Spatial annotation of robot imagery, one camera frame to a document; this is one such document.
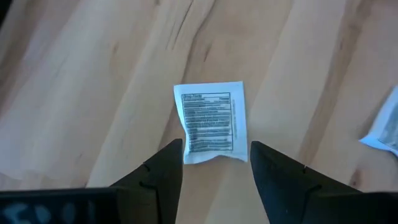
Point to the white antiseptic towelette packet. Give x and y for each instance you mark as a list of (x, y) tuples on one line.
[(211, 124), (385, 127)]

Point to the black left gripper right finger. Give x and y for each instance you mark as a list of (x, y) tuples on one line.
[(280, 186)]

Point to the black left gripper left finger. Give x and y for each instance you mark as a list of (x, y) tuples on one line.
[(155, 186)]

